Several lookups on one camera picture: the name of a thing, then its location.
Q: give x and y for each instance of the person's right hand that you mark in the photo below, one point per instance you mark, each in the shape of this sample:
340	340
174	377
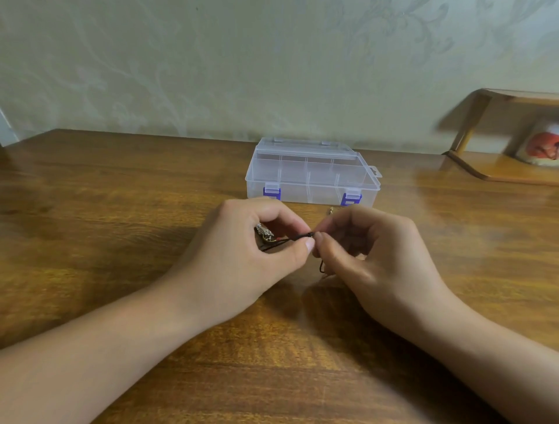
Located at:
393	262

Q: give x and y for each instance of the person's left hand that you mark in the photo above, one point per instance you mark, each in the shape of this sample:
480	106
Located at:
227	262

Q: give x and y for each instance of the clear plastic organizer box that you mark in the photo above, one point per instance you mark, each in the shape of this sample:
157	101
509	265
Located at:
310	170

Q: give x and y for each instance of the person's left forearm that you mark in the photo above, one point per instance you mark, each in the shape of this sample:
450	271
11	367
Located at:
79	363

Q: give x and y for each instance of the wooden shelf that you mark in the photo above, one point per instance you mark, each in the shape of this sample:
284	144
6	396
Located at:
507	164

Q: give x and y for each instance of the white printed mug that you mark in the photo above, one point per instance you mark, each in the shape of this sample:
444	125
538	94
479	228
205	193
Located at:
543	144

